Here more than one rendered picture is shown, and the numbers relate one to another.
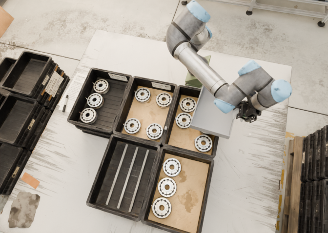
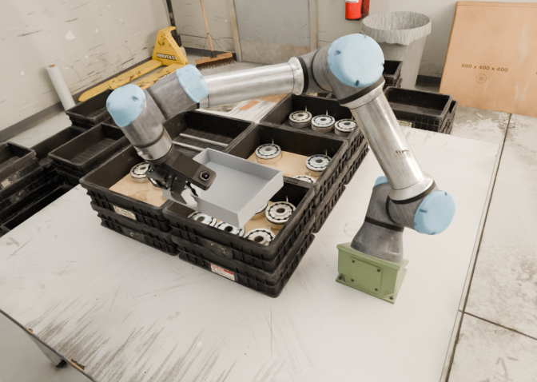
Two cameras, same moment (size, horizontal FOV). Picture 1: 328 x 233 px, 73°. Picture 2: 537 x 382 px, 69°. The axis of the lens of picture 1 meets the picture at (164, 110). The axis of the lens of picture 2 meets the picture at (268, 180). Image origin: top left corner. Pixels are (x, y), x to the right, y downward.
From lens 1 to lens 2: 1.35 m
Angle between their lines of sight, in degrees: 59
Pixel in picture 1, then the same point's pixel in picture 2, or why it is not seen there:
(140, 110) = (294, 165)
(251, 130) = (204, 349)
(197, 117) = (221, 169)
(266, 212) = (57, 322)
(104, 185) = (203, 133)
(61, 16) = not seen: outside the picture
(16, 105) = not seen: hidden behind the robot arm
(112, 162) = (228, 140)
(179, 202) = (139, 190)
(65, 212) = not seen: hidden behind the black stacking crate
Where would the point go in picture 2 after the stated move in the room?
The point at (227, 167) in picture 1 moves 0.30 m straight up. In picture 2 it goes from (158, 284) to (130, 217)
